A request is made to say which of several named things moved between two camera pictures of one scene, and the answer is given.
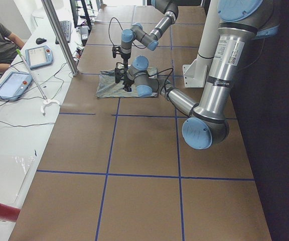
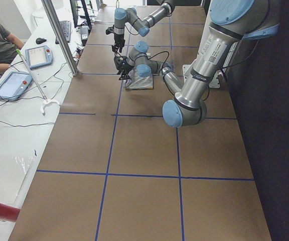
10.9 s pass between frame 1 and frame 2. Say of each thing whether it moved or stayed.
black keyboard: stayed
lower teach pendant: stayed
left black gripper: moved
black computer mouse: stayed
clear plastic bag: stayed
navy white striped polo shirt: moved
